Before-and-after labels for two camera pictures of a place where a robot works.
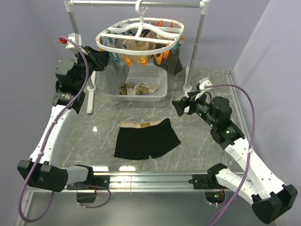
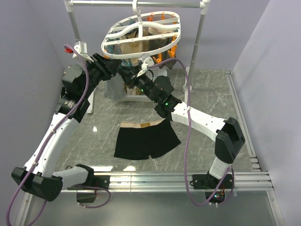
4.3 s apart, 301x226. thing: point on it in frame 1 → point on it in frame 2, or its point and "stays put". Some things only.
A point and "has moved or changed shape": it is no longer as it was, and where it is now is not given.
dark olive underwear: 173,64 → 165,55
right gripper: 180,105 → 128,72
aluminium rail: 146,181 stays put
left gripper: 99,59 → 111,66
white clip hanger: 142,37 has moved or changed shape
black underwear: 138,141 stays put
